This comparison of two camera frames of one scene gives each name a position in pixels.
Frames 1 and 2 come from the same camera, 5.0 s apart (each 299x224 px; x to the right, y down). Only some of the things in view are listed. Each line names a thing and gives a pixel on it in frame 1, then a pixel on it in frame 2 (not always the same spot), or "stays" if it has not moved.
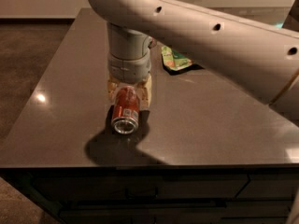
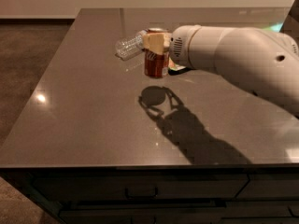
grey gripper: x=129 y=67 -> x=179 y=47
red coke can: x=126 y=110 -> x=156 y=65
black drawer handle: x=129 y=196 stays
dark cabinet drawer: x=137 y=188 stays
